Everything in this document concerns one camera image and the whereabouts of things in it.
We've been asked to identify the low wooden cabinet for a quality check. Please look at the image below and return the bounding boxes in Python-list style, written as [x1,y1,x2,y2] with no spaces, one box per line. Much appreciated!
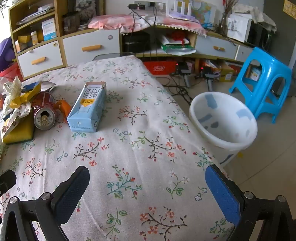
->
[120,23,255,70]

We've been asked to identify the white snack bag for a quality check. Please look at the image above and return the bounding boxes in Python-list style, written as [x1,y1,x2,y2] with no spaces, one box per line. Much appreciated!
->
[0,102,33,143]

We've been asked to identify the red plastic bag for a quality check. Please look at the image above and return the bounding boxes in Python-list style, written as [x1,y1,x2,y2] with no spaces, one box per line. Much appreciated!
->
[0,64,23,81]

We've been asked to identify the white plastic rack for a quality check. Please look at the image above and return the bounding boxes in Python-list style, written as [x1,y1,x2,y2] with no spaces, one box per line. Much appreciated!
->
[165,0,197,19]

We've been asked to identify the light blue milk carton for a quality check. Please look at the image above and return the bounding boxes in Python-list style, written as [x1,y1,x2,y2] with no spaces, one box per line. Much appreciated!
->
[67,81,107,133]

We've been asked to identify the framed cat picture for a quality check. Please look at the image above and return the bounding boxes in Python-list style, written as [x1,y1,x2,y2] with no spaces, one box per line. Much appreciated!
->
[75,0,103,24]

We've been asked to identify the red knit item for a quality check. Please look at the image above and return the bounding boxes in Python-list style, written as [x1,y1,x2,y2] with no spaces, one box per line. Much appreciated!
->
[170,30,190,44]

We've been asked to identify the white drawer orange handle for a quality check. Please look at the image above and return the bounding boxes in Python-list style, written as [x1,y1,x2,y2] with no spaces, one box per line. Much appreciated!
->
[17,40,64,78]
[62,29,120,66]

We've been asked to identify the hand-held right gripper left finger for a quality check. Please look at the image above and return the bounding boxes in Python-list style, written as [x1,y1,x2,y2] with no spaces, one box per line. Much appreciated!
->
[0,166,90,241]

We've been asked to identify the colourful map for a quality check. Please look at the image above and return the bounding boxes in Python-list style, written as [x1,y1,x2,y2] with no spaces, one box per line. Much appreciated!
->
[192,2,222,24]

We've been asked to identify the beige cover cloth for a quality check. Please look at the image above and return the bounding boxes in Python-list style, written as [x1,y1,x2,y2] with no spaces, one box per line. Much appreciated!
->
[231,3,277,33]

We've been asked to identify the green and white bag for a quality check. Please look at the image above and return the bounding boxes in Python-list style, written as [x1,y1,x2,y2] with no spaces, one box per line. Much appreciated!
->
[161,43,196,56]

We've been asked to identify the yellow snack packet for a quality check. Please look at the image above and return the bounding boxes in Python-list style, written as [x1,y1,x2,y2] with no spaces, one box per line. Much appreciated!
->
[2,113,36,144]

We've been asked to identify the crushed red soda can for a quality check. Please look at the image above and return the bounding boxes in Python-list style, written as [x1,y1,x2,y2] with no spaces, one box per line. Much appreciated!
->
[31,91,57,130]

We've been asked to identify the purple hat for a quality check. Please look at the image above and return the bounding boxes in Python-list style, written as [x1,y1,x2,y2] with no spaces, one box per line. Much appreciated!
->
[0,37,16,72]

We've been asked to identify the blue and white box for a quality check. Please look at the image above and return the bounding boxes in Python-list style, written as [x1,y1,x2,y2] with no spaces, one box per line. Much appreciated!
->
[42,17,58,42]

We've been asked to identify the dark brown box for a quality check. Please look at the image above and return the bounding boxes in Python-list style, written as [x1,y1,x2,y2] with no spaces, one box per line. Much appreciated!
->
[63,11,80,35]

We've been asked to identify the cardboard box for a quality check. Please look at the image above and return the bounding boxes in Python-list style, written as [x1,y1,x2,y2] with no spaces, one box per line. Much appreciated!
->
[218,62,242,81]

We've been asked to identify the lace trimmed cloth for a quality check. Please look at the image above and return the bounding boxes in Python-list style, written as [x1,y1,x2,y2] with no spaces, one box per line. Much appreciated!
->
[155,15,207,37]

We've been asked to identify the blue packet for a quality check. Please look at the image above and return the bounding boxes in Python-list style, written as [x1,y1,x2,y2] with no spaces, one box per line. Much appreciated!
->
[22,81,56,92]

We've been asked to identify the yellow wall note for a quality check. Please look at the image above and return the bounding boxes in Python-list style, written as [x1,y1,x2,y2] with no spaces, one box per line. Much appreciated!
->
[283,0,296,14]

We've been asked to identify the white plastic bin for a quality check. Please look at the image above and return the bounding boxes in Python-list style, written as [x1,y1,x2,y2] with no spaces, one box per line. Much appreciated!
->
[189,91,258,167]

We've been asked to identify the blue plastic stool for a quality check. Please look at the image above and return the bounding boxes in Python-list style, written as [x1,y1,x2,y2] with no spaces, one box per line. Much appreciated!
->
[229,47,292,124]

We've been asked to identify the red basket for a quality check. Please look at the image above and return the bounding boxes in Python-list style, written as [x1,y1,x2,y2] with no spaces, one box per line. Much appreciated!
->
[142,61,178,76]

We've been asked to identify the grey handheld device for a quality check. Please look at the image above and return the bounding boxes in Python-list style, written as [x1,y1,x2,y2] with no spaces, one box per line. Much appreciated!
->
[201,67,220,91]
[178,65,192,88]

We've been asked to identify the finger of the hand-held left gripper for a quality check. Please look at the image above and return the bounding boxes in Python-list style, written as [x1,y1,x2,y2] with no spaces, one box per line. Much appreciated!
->
[0,169,16,194]

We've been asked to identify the small grey drawer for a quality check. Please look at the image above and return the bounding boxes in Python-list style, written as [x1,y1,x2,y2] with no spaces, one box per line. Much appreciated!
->
[235,45,255,63]

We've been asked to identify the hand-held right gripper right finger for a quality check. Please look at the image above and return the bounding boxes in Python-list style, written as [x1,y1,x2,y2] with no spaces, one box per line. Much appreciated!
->
[205,164,296,241]

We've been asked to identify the wooden shelf cabinet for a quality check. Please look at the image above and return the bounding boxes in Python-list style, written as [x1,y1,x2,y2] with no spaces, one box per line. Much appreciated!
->
[9,0,121,80]

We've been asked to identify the grey drawer orange handle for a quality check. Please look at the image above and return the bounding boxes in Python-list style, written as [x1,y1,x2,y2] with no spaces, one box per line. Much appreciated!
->
[195,35,238,61]

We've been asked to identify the black appliance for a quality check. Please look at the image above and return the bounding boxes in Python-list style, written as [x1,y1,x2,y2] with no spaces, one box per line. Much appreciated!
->
[250,22,275,50]

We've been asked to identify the wall power strip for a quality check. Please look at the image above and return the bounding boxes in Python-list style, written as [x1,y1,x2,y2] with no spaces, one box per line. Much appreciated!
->
[127,2,162,10]

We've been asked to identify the white appliance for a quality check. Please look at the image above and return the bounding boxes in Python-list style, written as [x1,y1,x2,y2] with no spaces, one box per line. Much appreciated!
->
[228,11,252,43]

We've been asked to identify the pink floral cloth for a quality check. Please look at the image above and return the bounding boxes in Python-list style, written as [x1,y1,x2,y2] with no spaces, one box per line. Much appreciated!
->
[88,14,167,33]

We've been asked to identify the orange wrapper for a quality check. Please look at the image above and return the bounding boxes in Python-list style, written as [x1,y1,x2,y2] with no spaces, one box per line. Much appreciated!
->
[54,100,72,123]

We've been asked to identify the yellow paper bag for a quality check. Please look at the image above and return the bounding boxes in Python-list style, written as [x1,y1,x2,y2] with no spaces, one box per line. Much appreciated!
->
[9,81,42,109]

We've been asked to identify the cream paper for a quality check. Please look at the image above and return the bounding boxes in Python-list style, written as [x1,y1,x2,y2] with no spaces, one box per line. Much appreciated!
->
[0,76,22,109]

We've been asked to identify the dried branches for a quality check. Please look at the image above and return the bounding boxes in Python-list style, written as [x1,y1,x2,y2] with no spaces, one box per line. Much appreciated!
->
[217,0,241,42]

